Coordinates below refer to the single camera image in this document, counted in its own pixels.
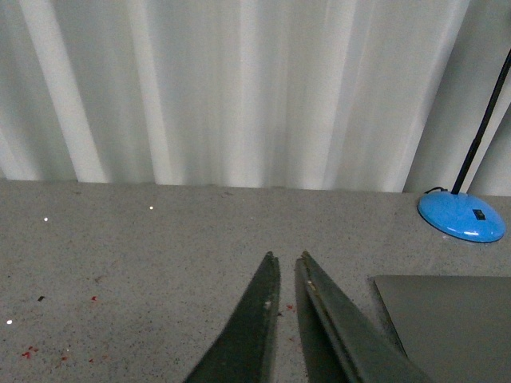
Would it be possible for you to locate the blue desk lamp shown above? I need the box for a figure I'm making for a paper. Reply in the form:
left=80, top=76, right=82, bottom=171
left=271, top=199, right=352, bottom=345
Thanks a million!
left=417, top=47, right=511, bottom=243

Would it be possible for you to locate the white curtain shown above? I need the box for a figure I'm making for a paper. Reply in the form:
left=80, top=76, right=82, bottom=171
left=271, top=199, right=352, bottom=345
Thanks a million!
left=1, top=1, right=510, bottom=192

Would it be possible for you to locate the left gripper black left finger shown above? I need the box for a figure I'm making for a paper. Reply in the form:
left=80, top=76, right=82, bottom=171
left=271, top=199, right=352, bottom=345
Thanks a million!
left=185, top=251, right=280, bottom=382

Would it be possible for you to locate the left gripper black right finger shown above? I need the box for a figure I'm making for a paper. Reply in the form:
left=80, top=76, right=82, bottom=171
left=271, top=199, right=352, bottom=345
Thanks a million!
left=295, top=251, right=432, bottom=382

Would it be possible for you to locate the grey laptop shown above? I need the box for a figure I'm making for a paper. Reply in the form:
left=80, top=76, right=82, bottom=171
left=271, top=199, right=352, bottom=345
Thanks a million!
left=374, top=275, right=510, bottom=382

